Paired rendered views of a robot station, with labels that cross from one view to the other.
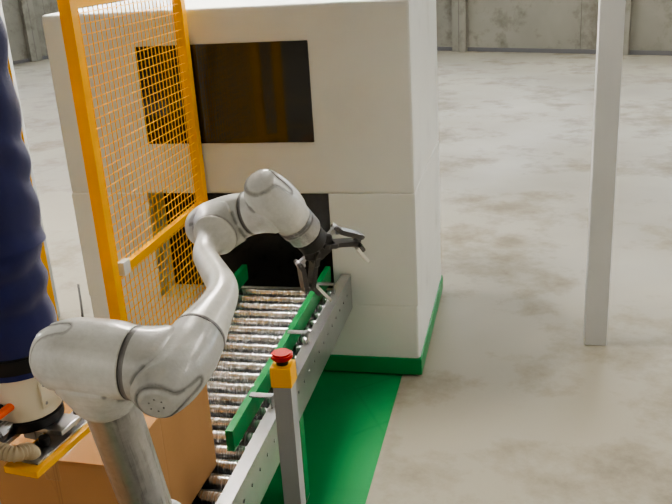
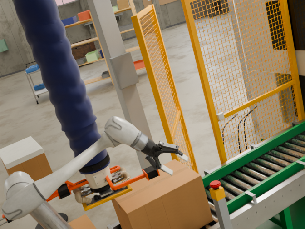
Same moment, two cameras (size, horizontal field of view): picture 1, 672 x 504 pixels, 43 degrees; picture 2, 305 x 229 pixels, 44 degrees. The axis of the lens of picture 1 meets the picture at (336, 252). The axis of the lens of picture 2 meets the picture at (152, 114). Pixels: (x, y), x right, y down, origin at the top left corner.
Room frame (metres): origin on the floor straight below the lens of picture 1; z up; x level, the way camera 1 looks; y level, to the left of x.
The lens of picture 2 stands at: (0.92, -1.37, 2.32)
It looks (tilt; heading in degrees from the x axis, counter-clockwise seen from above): 19 degrees down; 54
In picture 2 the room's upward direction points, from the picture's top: 17 degrees counter-clockwise
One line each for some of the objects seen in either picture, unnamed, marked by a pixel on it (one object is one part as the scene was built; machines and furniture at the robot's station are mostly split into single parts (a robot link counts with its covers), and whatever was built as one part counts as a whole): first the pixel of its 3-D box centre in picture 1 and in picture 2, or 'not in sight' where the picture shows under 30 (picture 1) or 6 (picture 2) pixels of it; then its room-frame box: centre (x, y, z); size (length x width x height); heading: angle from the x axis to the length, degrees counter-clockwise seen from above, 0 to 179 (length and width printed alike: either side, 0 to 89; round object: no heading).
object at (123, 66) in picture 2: not in sight; (124, 70); (2.87, 1.53, 1.62); 0.20 x 0.05 x 0.30; 167
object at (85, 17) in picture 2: not in sight; (102, 47); (6.37, 7.42, 1.03); 2.25 x 0.60 x 2.05; 141
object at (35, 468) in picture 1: (63, 430); (106, 194); (1.90, 0.73, 1.10); 0.34 x 0.10 x 0.05; 159
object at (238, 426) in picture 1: (296, 340); (301, 166); (3.35, 0.20, 0.60); 1.60 x 0.11 x 0.09; 167
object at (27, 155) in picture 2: not in sight; (25, 165); (2.04, 2.73, 0.82); 0.60 x 0.40 x 0.40; 79
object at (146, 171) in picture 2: not in sight; (150, 172); (2.12, 0.47, 1.20); 0.09 x 0.08 x 0.05; 69
